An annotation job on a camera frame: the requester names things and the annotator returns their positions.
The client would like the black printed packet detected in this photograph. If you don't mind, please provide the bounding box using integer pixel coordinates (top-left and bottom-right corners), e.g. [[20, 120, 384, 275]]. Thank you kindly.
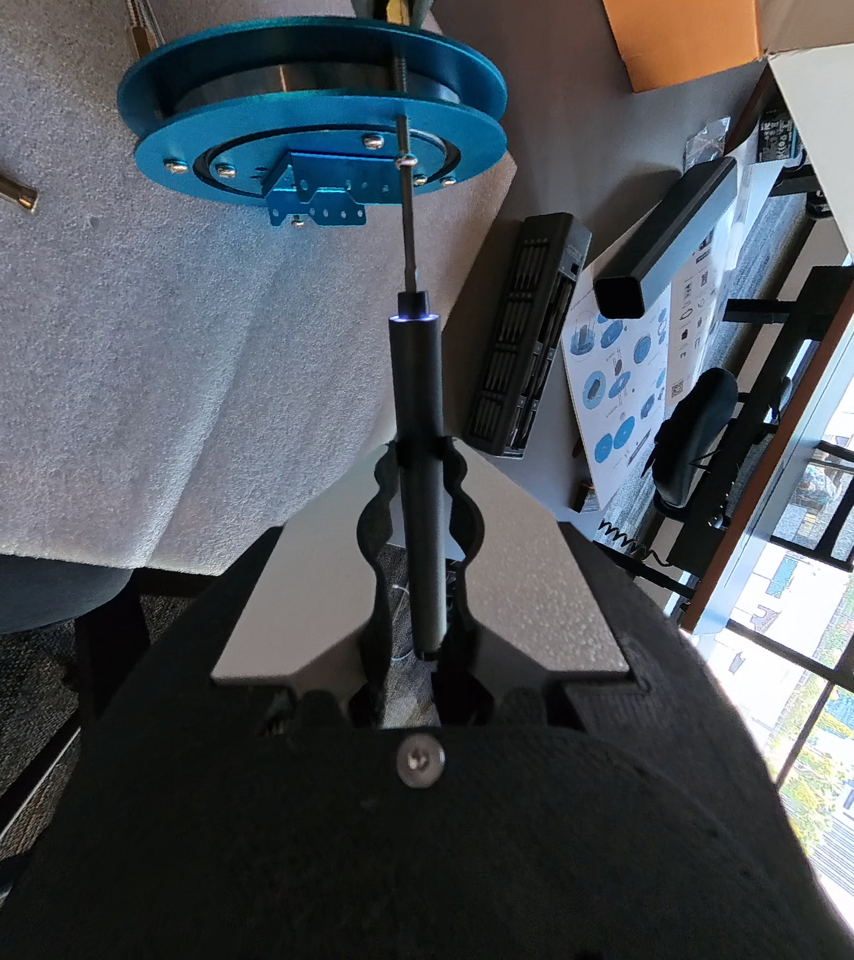
[[755, 111, 805, 163]]

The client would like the dark rectangular case sleeve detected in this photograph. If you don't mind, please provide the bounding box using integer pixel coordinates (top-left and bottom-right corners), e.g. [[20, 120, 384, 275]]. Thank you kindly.
[[592, 156, 740, 321]]

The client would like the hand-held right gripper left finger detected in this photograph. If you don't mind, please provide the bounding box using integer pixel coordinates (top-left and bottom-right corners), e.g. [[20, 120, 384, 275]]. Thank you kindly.
[[211, 442, 402, 729]]

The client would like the black electric screwdriver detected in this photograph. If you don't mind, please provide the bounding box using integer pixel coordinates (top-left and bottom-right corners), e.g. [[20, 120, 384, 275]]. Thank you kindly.
[[387, 153, 449, 663]]

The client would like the white foam mat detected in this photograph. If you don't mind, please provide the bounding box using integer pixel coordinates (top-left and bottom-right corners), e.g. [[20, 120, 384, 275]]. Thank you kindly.
[[0, 0, 520, 577]]

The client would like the black office chair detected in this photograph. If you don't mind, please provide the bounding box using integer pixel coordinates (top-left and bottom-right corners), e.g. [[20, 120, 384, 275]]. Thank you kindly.
[[643, 366, 745, 520]]

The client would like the wooden top office table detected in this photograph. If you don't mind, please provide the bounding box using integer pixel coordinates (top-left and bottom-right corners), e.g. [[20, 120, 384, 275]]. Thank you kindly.
[[678, 264, 854, 640]]

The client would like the clear plastic parts bag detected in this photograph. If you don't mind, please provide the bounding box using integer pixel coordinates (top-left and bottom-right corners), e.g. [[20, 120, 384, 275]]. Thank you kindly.
[[684, 118, 733, 172]]

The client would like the black coiled cable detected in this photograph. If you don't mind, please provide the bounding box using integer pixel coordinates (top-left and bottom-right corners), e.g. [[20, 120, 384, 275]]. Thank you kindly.
[[594, 519, 672, 567]]

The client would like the black screwdriver bit case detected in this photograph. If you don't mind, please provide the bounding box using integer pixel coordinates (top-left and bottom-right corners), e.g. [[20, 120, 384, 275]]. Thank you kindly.
[[462, 211, 594, 459]]

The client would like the white illustrated instruction sheet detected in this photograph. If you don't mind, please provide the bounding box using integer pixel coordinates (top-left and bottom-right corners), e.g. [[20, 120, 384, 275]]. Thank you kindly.
[[560, 213, 747, 513]]

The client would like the blue round metal turntable base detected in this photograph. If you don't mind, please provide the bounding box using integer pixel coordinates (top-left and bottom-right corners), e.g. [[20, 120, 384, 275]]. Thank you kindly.
[[116, 0, 510, 228]]

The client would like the orange cardboard box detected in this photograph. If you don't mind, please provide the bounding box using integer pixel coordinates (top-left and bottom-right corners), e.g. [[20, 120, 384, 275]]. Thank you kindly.
[[601, 0, 763, 93]]

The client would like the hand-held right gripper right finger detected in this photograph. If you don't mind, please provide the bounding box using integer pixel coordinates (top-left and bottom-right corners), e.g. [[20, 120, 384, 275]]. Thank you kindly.
[[433, 437, 632, 727]]

